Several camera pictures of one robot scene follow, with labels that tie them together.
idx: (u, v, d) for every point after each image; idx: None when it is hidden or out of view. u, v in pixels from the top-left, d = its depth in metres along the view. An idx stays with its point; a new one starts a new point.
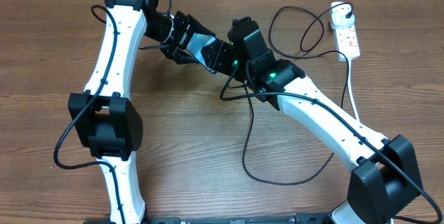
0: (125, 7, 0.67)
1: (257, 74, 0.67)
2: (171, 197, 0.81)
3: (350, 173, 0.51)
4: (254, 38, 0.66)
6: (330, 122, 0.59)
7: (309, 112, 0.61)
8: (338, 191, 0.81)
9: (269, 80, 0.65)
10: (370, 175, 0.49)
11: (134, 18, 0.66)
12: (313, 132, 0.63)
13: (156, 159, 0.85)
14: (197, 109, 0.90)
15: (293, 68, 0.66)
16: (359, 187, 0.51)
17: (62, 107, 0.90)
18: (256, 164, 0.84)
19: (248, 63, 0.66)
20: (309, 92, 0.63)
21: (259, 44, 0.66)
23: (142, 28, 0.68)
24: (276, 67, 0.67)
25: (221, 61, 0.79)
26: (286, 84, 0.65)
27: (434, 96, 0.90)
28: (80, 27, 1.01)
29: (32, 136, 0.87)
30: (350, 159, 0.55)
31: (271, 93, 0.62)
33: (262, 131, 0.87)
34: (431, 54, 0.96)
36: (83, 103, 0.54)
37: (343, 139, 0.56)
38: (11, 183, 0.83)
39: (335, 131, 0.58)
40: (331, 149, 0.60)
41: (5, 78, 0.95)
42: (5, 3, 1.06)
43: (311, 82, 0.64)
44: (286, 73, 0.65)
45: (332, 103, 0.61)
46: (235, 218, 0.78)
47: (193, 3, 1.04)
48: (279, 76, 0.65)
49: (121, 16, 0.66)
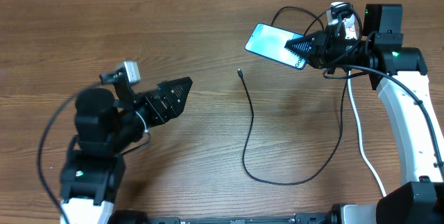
0: (80, 205, 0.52)
1: (376, 48, 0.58)
2: (171, 197, 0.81)
3: (406, 183, 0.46)
4: (393, 12, 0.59)
6: (420, 127, 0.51)
7: (404, 107, 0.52)
8: (339, 191, 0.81)
9: (388, 55, 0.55)
10: (425, 195, 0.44)
11: (94, 220, 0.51)
12: (391, 125, 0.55)
13: (157, 158, 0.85)
14: (197, 109, 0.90)
15: (420, 60, 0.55)
16: (404, 199, 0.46)
17: (62, 107, 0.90)
18: (256, 164, 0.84)
19: (372, 32, 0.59)
20: (418, 91, 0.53)
21: (396, 19, 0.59)
23: (106, 218, 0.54)
24: (402, 49, 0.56)
25: (329, 46, 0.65)
26: (402, 71, 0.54)
27: (435, 96, 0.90)
28: (80, 27, 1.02)
29: (32, 136, 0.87)
30: (414, 171, 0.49)
31: (377, 72, 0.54)
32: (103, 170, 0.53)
33: (263, 131, 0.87)
34: (432, 54, 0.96)
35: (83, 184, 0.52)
36: None
37: (420, 150, 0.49)
38: (10, 183, 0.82)
39: (418, 137, 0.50)
40: (399, 150, 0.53)
41: (5, 78, 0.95)
42: (5, 3, 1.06)
43: (427, 83, 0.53)
44: (411, 59, 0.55)
45: (434, 116, 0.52)
46: (235, 218, 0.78)
47: (193, 4, 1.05)
48: (400, 59, 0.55)
49: (75, 216, 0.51)
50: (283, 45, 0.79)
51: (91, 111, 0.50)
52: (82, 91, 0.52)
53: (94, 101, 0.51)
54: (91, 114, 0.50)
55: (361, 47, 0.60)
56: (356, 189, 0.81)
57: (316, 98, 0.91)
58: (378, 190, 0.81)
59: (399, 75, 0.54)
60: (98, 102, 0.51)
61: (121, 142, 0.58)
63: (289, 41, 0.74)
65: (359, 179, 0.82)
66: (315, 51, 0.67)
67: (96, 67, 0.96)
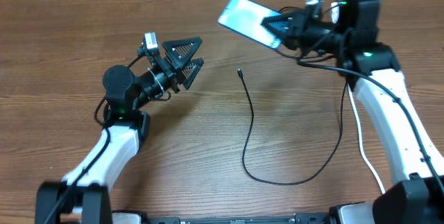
0: (119, 127, 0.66)
1: (350, 46, 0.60)
2: (171, 197, 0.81)
3: (396, 183, 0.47)
4: (372, 7, 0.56)
6: (402, 125, 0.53)
7: (383, 107, 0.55)
8: (339, 191, 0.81)
9: (361, 57, 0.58)
10: (418, 193, 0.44)
11: (128, 133, 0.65)
12: (376, 125, 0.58)
13: (157, 159, 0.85)
14: (197, 109, 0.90)
15: (391, 57, 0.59)
16: (397, 199, 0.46)
17: (62, 107, 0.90)
18: (256, 164, 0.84)
19: (348, 30, 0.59)
20: (395, 89, 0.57)
21: (372, 15, 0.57)
23: (132, 146, 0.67)
24: (373, 48, 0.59)
25: (306, 27, 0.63)
26: (375, 71, 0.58)
27: (435, 96, 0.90)
28: (81, 27, 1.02)
29: (32, 136, 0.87)
30: (402, 170, 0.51)
31: (354, 73, 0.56)
32: (133, 121, 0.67)
33: (263, 131, 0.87)
34: (432, 54, 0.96)
35: (122, 123, 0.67)
36: (54, 195, 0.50)
37: (405, 148, 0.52)
38: (11, 183, 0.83)
39: (401, 136, 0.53)
40: (386, 150, 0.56)
41: (5, 78, 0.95)
42: (6, 3, 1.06)
43: (402, 80, 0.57)
44: (383, 57, 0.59)
45: (413, 110, 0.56)
46: (235, 218, 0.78)
47: (193, 4, 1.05)
48: (373, 58, 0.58)
49: (115, 130, 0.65)
50: (259, 20, 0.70)
51: (116, 90, 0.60)
52: (105, 74, 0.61)
53: (118, 79, 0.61)
54: (118, 92, 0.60)
55: (338, 36, 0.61)
56: (356, 189, 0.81)
57: (316, 98, 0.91)
58: (379, 191, 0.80)
59: (374, 75, 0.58)
60: (123, 82, 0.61)
61: (145, 100, 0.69)
63: (265, 19, 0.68)
65: (359, 180, 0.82)
66: (291, 31, 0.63)
67: (96, 67, 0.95)
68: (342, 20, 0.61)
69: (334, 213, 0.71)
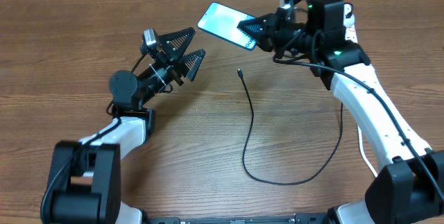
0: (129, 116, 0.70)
1: (321, 46, 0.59)
2: (171, 197, 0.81)
3: (381, 168, 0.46)
4: (337, 8, 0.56)
6: (378, 116, 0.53)
7: (359, 98, 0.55)
8: (339, 191, 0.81)
9: (331, 56, 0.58)
10: (403, 175, 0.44)
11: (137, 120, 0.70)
12: (356, 121, 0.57)
13: (157, 159, 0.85)
14: (197, 109, 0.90)
15: (360, 52, 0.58)
16: (383, 184, 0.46)
17: (62, 107, 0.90)
18: (256, 164, 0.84)
19: (317, 32, 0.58)
20: (368, 81, 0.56)
21: (340, 16, 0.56)
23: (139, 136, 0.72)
24: (342, 46, 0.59)
25: (278, 27, 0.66)
26: (347, 66, 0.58)
27: (435, 96, 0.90)
28: (80, 26, 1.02)
29: (32, 136, 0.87)
30: (386, 156, 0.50)
31: (330, 69, 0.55)
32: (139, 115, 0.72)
33: (263, 131, 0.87)
34: (432, 54, 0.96)
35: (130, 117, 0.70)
36: (69, 151, 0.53)
37: (386, 134, 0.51)
38: (10, 183, 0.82)
39: (379, 125, 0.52)
40: (370, 143, 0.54)
41: (5, 78, 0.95)
42: (6, 3, 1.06)
43: (373, 71, 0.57)
44: (352, 54, 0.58)
45: (388, 99, 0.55)
46: (235, 218, 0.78)
47: (193, 3, 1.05)
48: (343, 56, 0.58)
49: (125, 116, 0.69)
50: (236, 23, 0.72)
51: (124, 95, 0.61)
52: (111, 81, 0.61)
53: (125, 84, 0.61)
54: (126, 97, 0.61)
55: (309, 37, 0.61)
56: (356, 190, 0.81)
57: (316, 98, 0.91)
58: None
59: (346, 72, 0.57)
60: (128, 87, 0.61)
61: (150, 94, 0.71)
63: (241, 22, 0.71)
65: (359, 180, 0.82)
66: (265, 31, 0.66)
67: (96, 68, 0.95)
68: (309, 21, 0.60)
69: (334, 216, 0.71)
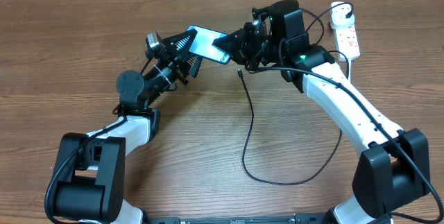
0: (134, 115, 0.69)
1: (287, 53, 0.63)
2: (171, 197, 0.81)
3: (359, 156, 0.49)
4: (295, 17, 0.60)
6: (349, 109, 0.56)
7: (330, 95, 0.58)
8: (339, 191, 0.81)
9: (298, 60, 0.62)
10: (381, 159, 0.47)
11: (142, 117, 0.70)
12: (333, 118, 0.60)
13: (157, 159, 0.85)
14: (197, 109, 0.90)
15: (324, 53, 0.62)
16: (367, 173, 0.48)
17: (62, 107, 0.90)
18: (256, 164, 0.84)
19: (282, 41, 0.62)
20: (335, 77, 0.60)
21: (299, 23, 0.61)
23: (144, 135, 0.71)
24: (308, 50, 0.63)
25: (248, 40, 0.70)
26: (316, 66, 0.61)
27: (435, 96, 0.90)
28: (80, 26, 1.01)
29: (32, 136, 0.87)
30: (363, 142, 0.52)
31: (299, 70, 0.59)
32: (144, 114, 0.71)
33: (263, 131, 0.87)
34: (432, 54, 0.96)
35: (136, 116, 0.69)
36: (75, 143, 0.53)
37: (359, 123, 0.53)
38: (11, 183, 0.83)
39: (351, 116, 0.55)
40: (347, 136, 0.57)
41: (5, 78, 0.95)
42: (5, 3, 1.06)
43: (338, 69, 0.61)
44: (318, 56, 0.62)
45: (357, 92, 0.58)
46: (235, 218, 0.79)
47: (192, 3, 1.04)
48: (309, 59, 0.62)
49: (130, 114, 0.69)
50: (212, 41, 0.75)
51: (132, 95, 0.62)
52: (118, 82, 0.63)
53: (132, 84, 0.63)
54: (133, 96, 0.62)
55: (274, 48, 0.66)
56: None
57: None
58: None
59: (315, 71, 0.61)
60: (134, 87, 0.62)
61: (155, 94, 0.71)
63: (216, 39, 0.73)
65: None
66: (235, 43, 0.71)
67: (96, 67, 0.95)
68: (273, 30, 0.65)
69: (332, 218, 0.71)
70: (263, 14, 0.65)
